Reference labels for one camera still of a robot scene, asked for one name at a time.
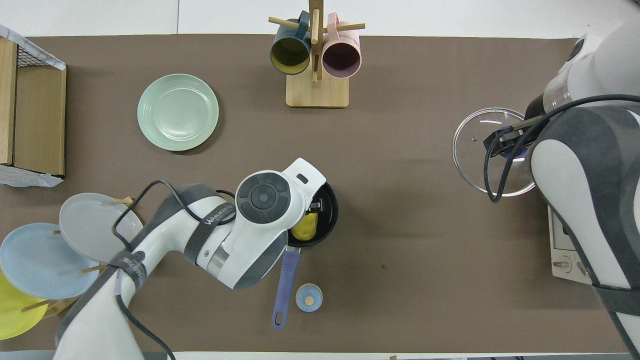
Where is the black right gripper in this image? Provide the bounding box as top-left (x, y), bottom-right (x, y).
top-left (484, 95), bottom-right (546, 158)

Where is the glass lid blue knob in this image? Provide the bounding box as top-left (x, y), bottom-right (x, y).
top-left (452, 107), bottom-right (540, 197)

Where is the pale green plate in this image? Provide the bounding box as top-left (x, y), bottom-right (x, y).
top-left (137, 73), bottom-right (220, 152)

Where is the grey plate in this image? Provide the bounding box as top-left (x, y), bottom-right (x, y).
top-left (59, 192), bottom-right (146, 264)

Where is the wooden plate rack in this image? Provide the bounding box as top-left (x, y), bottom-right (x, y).
top-left (22, 196), bottom-right (136, 321)

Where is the light blue plate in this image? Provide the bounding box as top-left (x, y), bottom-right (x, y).
top-left (0, 222), bottom-right (101, 300)

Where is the yellow plate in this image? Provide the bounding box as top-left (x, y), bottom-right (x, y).
top-left (0, 270), bottom-right (49, 341)

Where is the brown table mat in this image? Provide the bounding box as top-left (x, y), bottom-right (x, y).
top-left (0, 34), bottom-right (637, 353)

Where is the wooden mug tree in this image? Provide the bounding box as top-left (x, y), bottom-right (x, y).
top-left (268, 0), bottom-right (366, 109)

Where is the beige toaster oven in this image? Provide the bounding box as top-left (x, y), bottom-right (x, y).
top-left (548, 205), bottom-right (598, 287)

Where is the pink mug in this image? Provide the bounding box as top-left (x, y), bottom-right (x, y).
top-left (321, 12), bottom-right (362, 79)

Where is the dark teal mug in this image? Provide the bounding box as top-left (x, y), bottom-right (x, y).
top-left (270, 11), bottom-right (313, 76)

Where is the white crumpled cloth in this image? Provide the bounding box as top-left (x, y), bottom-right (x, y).
top-left (0, 164), bottom-right (65, 188)

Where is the black pot purple handle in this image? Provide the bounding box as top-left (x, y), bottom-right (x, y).
top-left (271, 181), bottom-right (340, 330)

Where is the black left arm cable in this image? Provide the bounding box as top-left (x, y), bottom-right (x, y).
top-left (112, 180), bottom-right (238, 360)

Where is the wooden shelf with wire basket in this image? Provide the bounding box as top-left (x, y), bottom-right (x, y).
top-left (0, 37), bottom-right (67, 177)

